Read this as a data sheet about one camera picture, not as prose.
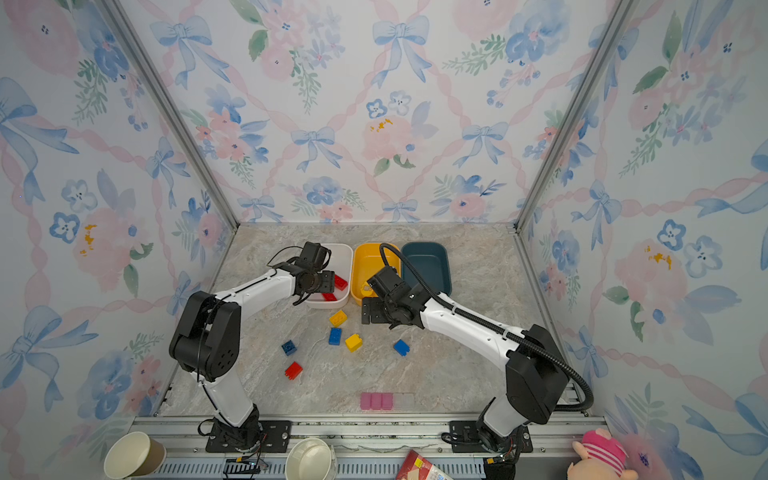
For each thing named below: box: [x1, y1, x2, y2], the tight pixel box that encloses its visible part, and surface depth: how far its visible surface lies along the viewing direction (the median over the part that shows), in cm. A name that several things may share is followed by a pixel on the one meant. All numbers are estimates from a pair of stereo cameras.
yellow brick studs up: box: [329, 310, 348, 328], surface depth 96 cm
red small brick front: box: [284, 361, 303, 381], surface depth 85 cm
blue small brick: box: [281, 340, 297, 356], surface depth 89 cm
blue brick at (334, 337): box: [328, 328, 343, 346], surface depth 92 cm
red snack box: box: [396, 449, 454, 480], surface depth 68 cm
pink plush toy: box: [567, 428, 639, 480], surface depth 68 cm
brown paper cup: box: [103, 431, 167, 479], surface depth 68 cm
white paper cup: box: [285, 438, 337, 480], surface depth 72 cm
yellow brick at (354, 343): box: [345, 334, 363, 353], surface depth 90 cm
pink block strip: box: [360, 392, 393, 410], surface depth 81 cm
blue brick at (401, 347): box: [393, 339, 411, 357], surface depth 91 cm
